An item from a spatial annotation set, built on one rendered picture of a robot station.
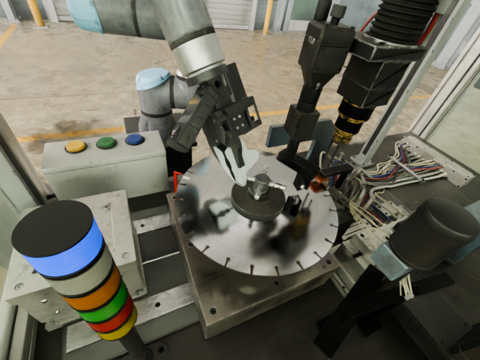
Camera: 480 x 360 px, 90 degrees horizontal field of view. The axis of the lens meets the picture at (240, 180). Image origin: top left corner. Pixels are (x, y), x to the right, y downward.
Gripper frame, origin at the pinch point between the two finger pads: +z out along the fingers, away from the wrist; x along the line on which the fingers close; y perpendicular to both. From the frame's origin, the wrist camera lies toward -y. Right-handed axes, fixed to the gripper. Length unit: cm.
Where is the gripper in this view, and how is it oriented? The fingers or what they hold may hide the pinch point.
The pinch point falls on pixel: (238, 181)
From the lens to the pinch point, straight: 46.2
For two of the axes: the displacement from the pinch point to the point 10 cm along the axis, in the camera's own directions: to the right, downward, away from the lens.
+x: -5.7, -1.6, 8.0
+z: 3.5, 8.4, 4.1
